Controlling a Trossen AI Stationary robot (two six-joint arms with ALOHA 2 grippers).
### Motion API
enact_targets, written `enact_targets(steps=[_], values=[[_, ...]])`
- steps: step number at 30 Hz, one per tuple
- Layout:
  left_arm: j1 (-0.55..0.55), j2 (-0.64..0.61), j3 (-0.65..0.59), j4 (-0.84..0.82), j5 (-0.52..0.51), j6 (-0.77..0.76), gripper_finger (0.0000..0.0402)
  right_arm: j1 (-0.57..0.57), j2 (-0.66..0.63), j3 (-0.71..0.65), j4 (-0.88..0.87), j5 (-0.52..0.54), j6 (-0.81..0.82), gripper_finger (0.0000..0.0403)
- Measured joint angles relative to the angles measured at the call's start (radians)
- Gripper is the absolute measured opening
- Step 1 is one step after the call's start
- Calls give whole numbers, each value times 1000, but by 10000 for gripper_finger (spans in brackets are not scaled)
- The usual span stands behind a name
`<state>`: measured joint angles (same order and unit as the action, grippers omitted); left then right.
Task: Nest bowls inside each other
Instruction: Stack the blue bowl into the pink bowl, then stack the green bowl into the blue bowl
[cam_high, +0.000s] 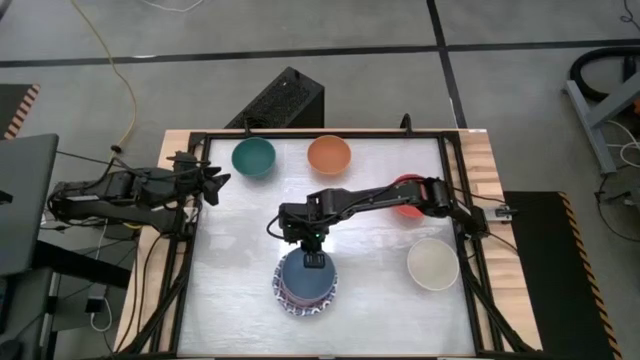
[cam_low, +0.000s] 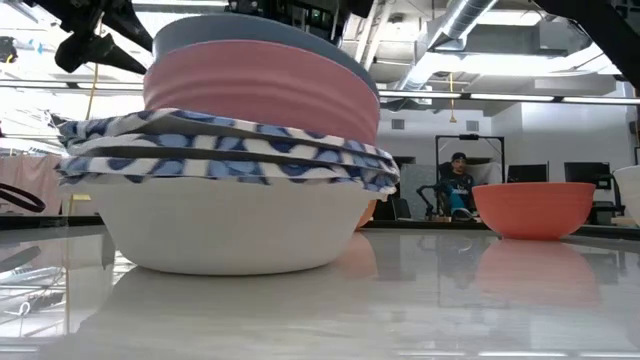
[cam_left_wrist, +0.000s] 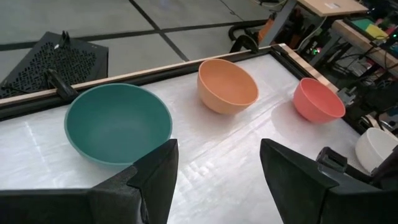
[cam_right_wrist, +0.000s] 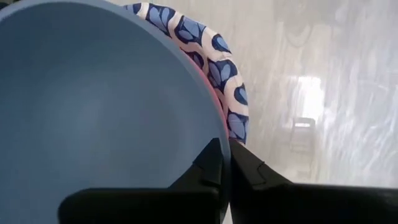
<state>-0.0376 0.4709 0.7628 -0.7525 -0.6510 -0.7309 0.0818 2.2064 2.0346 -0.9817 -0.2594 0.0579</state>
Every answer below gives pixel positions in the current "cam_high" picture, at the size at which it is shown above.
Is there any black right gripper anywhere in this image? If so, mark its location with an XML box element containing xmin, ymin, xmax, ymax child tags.
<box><xmin>277</xmin><ymin>201</ymin><xmax>332</xmax><ymax>270</ymax></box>

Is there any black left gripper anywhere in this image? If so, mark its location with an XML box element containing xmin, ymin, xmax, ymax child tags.
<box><xmin>171</xmin><ymin>151</ymin><xmax>233</xmax><ymax>207</ymax></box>

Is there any blue plastic bowl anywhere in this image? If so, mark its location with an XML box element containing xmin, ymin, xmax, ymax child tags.
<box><xmin>280</xmin><ymin>248</ymin><xmax>337</xmax><ymax>302</ymax></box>

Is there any teal plastic bowl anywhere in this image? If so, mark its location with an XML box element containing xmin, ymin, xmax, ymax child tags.
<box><xmin>230</xmin><ymin>136</ymin><xmax>277</xmax><ymax>180</ymax></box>

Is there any blue patterned paper bowl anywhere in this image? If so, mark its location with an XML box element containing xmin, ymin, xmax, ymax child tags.
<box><xmin>272</xmin><ymin>253</ymin><xmax>339</xmax><ymax>318</ymax></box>

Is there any orange plastic bowl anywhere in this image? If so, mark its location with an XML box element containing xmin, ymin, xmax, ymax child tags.
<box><xmin>306</xmin><ymin>134</ymin><xmax>352</xmax><ymax>177</ymax></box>

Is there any red plastic bowl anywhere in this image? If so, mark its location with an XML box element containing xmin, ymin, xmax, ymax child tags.
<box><xmin>392</xmin><ymin>173</ymin><xmax>427</xmax><ymax>220</ymax></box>

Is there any black perforated tower case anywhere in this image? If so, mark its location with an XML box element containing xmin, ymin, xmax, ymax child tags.
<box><xmin>224</xmin><ymin>66</ymin><xmax>325</xmax><ymax>130</ymax></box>

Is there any translucent white plastic bowl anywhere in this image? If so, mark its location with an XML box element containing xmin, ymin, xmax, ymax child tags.
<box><xmin>406</xmin><ymin>237</ymin><xmax>460</xmax><ymax>292</ymax></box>

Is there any black desk bar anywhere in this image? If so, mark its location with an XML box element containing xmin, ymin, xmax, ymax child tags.
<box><xmin>32</xmin><ymin>240</ymin><xmax>132</xmax><ymax>290</ymax></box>

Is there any grey laptop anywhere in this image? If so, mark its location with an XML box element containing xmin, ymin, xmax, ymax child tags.
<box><xmin>0</xmin><ymin>133</ymin><xmax>60</xmax><ymax>279</ymax></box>

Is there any small hazard striped floor mat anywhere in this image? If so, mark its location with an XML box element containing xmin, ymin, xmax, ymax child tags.
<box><xmin>0</xmin><ymin>83</ymin><xmax>41</xmax><ymax>141</ymax></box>

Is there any large hazard striped black mat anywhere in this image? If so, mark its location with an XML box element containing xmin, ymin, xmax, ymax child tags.
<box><xmin>502</xmin><ymin>191</ymin><xmax>624</xmax><ymax>360</ymax></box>

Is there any grey metal stand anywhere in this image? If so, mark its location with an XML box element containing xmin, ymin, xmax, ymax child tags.
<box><xmin>562</xmin><ymin>69</ymin><xmax>640</xmax><ymax>176</ymax></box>

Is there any yellow cable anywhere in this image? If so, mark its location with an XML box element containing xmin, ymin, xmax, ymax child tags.
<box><xmin>69</xmin><ymin>0</ymin><xmax>144</xmax><ymax>232</ymax></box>

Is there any black aluminium table frame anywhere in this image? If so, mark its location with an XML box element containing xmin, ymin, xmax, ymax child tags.
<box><xmin>119</xmin><ymin>128</ymin><xmax>539</xmax><ymax>359</ymax></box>

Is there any thin black cable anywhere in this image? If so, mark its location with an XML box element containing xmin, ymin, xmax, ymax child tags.
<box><xmin>55</xmin><ymin>151</ymin><xmax>156</xmax><ymax>175</ymax></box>

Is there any white cable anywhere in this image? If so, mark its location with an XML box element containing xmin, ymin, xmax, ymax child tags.
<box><xmin>607</xmin><ymin>119</ymin><xmax>640</xmax><ymax>169</ymax></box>
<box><xmin>139</xmin><ymin>0</ymin><xmax>206</xmax><ymax>14</ymax></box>

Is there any black hose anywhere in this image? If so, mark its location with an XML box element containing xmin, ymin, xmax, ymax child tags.
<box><xmin>568</xmin><ymin>46</ymin><xmax>640</xmax><ymax>104</ymax></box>

